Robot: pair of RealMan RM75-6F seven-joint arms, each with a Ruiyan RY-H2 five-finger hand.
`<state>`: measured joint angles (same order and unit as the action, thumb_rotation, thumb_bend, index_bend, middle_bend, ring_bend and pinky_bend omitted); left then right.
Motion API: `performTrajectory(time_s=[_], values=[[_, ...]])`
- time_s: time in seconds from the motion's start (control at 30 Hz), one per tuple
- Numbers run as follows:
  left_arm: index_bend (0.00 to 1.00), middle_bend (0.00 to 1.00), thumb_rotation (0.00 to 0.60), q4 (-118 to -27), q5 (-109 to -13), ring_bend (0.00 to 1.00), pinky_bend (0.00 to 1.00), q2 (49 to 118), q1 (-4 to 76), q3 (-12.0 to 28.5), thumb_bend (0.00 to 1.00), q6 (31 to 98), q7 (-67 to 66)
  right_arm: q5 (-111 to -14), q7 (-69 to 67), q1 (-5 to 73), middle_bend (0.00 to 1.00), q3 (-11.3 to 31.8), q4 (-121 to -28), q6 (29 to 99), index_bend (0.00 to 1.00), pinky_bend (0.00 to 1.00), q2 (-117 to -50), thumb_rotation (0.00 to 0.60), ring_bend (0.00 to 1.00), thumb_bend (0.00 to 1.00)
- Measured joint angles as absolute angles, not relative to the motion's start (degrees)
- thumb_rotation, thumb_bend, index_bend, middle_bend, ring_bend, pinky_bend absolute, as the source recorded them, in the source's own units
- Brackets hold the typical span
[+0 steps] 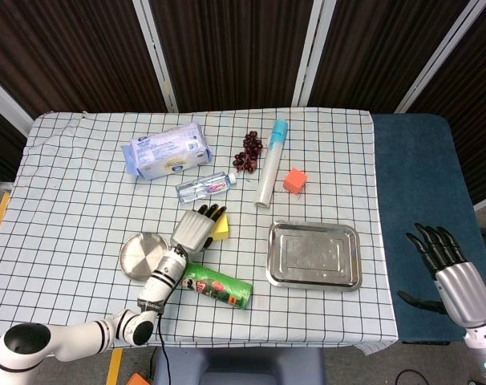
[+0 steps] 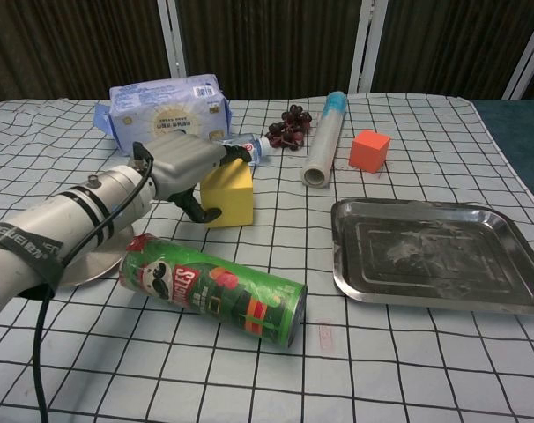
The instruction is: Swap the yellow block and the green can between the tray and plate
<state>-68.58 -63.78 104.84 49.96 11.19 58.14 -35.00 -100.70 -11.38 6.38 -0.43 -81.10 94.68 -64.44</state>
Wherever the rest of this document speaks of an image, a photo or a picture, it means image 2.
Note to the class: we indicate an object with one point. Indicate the rectangular steel tray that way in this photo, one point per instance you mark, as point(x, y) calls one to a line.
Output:
point(425, 255)

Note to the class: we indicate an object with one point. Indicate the white black-grid tablecloth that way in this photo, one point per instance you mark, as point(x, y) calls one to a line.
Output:
point(293, 383)

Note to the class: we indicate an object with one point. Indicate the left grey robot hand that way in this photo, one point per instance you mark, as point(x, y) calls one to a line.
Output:
point(183, 163)

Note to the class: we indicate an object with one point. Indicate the clear plastic water bottle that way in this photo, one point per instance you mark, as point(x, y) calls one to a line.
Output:
point(260, 147)

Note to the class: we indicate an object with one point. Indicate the pale blue tissue pack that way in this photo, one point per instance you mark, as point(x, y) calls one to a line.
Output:
point(161, 110)

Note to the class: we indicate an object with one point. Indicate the green Pringles chip can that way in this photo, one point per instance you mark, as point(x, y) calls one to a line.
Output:
point(214, 291)

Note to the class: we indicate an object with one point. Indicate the round metal plate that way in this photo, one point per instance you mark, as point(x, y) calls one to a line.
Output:
point(95, 264)

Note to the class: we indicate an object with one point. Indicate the white screen frame post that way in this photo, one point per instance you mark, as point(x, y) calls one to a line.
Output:
point(368, 39)
point(529, 53)
point(172, 35)

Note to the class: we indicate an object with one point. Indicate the dark purple grape bunch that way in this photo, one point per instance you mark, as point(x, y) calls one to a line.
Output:
point(289, 130)

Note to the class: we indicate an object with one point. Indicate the orange foam cube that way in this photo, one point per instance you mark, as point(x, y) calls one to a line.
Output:
point(367, 150)

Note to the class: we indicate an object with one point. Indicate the yellow foam cube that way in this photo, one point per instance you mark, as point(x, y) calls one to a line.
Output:
point(234, 198)

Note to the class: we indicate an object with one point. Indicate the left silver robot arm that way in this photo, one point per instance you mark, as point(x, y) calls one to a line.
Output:
point(64, 224)

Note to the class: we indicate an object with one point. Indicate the cling film roll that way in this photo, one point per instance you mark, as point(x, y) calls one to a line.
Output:
point(324, 141)

